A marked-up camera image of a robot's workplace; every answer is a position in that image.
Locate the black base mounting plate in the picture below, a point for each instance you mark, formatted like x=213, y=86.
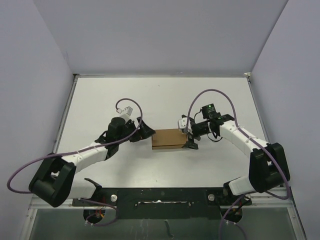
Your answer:
x=163, y=203

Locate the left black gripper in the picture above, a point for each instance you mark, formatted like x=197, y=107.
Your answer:
x=144, y=132

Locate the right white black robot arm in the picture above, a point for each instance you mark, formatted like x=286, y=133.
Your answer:
x=268, y=166

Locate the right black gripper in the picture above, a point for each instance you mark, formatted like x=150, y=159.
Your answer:
x=190, y=144

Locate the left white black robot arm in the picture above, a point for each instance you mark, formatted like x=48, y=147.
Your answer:
x=54, y=180

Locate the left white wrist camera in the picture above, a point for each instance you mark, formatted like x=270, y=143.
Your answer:
x=125, y=113

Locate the brown cardboard box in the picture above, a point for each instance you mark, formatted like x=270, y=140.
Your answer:
x=168, y=139

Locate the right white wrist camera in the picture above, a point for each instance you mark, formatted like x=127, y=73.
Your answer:
x=184, y=126

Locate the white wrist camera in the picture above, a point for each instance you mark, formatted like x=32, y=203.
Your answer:
x=125, y=113
x=184, y=126

